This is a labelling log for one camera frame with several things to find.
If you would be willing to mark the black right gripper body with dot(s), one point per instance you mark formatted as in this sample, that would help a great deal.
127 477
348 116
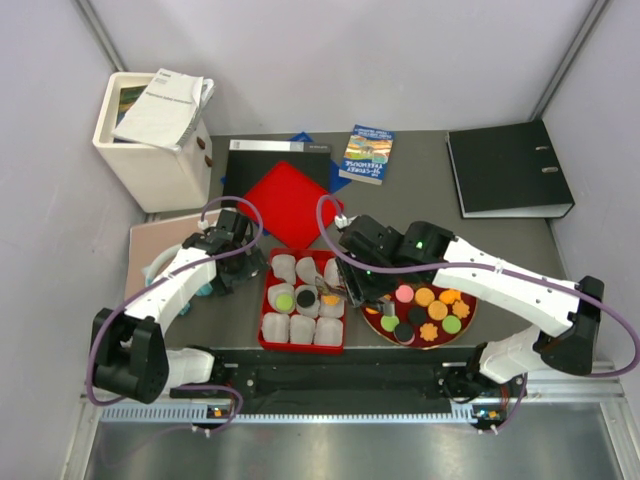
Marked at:
365 284

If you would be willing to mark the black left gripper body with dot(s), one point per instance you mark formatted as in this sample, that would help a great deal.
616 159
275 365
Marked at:
245 267

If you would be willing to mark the metal tongs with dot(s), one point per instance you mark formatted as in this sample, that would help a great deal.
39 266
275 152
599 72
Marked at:
359 294

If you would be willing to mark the orange round cracker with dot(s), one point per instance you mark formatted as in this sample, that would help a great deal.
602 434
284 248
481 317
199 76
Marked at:
437 310
330 300
424 296

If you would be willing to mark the green macaron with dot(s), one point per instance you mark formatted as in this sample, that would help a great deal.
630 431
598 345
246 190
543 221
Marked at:
389 322
451 325
284 303

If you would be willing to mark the red cookie box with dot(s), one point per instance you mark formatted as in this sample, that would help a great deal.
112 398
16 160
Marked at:
320 257

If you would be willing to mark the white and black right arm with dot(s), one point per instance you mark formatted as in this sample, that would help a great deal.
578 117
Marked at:
563 322

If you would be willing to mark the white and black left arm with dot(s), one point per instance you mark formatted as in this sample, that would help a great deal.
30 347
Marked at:
128 355

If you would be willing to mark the white paper cup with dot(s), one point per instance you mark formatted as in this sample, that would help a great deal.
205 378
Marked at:
275 327
312 312
328 332
275 290
331 273
306 270
336 312
284 268
301 329

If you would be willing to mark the pink macaron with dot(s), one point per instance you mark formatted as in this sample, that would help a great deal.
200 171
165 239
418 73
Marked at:
404 294

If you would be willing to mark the red box lid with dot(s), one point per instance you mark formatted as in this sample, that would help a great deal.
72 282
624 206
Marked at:
287 199

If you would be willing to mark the light blue headphones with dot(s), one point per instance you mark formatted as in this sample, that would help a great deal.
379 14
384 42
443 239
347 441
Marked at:
165 258

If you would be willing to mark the black flat notebook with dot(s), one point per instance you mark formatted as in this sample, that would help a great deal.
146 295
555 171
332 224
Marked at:
250 165

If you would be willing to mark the blue paperback book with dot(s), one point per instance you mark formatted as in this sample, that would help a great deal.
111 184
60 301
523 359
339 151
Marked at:
367 155

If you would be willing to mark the pink notebook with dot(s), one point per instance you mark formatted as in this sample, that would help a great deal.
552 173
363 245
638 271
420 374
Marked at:
150 239

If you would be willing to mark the white storage box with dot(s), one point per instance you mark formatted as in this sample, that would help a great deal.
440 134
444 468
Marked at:
159 180

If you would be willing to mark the dark red round plate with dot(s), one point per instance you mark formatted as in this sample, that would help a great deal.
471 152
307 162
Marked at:
401 312

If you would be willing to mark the orange fish cookie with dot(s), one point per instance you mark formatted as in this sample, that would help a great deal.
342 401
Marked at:
450 296

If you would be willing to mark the black pink sandwich cookie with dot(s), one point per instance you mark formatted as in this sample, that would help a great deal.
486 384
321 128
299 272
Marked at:
404 333

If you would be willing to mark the orange flower cookie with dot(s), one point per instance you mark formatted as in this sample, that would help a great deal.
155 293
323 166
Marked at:
429 332

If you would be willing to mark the orange star cookie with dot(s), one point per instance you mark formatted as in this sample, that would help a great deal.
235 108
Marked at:
461 309

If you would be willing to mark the white paper manual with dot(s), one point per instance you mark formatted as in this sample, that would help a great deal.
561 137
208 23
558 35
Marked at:
167 111

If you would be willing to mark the black ring binder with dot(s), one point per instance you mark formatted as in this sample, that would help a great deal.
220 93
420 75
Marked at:
509 171

